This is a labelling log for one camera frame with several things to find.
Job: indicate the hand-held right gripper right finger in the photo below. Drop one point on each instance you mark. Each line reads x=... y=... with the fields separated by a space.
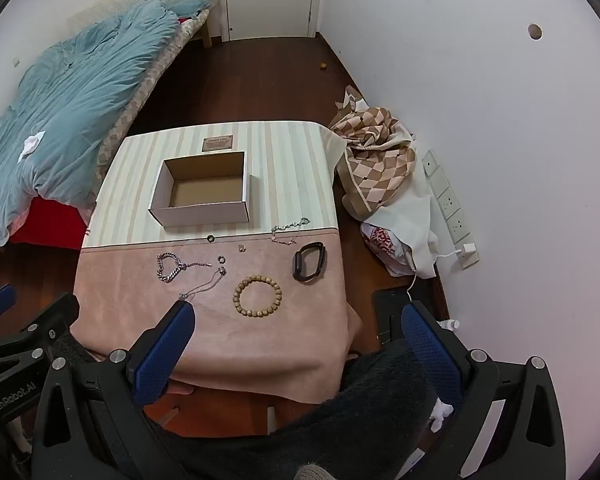
x=430 y=350

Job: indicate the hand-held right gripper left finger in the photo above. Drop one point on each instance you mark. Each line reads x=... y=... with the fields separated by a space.
x=162 y=355

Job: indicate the black fitness band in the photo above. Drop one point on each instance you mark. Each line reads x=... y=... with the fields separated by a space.
x=300 y=267

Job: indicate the cardboard box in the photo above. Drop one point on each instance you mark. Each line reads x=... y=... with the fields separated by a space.
x=200 y=195

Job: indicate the small white bottle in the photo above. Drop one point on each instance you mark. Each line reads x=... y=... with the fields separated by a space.
x=450 y=324

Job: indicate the black floor stand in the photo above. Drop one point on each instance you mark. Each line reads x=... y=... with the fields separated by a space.
x=387 y=310

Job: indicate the white crumpled tissue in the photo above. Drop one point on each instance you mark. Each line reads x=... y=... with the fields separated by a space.
x=440 y=412

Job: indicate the red bed sheet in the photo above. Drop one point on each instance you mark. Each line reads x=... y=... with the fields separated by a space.
x=50 y=225

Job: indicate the white charger plug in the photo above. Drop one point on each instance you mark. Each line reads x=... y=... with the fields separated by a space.
x=467 y=249

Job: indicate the dark fuzzy garment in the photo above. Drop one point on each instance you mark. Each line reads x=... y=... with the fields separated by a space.
x=340 y=410

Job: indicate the white red printed plastic bag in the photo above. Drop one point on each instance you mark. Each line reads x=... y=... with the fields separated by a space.
x=385 y=247

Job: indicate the white power strip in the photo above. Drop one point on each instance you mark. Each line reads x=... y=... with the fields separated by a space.
x=450 y=210

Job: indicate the white paper scrap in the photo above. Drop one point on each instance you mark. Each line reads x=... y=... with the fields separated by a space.
x=30 y=144

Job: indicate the checkered beige blanket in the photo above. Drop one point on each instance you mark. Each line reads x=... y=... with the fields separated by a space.
x=375 y=160

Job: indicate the light blue duvet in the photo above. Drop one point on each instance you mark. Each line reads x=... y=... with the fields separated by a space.
x=75 y=110

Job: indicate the bed with patterned mattress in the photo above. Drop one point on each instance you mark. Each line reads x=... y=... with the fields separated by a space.
x=130 y=110

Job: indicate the brown cloth label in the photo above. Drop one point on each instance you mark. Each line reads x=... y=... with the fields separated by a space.
x=217 y=143

